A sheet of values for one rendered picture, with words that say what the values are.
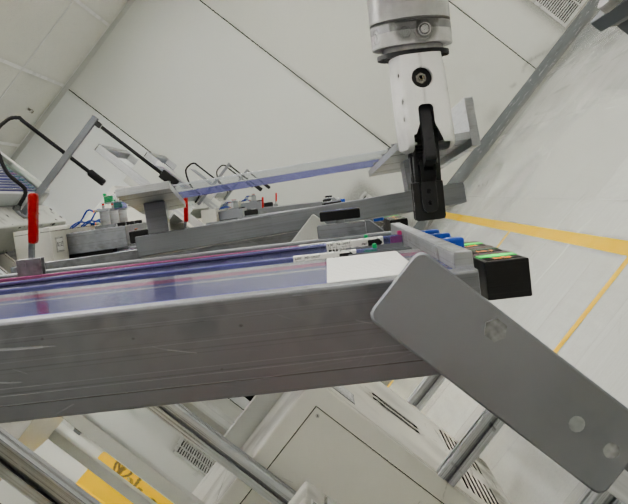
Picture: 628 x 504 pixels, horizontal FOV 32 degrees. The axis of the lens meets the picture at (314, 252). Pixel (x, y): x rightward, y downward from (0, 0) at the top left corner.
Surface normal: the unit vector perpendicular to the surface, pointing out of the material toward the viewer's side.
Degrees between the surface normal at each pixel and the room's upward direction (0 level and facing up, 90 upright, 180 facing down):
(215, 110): 90
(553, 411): 90
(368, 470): 90
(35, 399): 90
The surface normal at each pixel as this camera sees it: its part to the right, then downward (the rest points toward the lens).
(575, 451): -0.01, 0.05
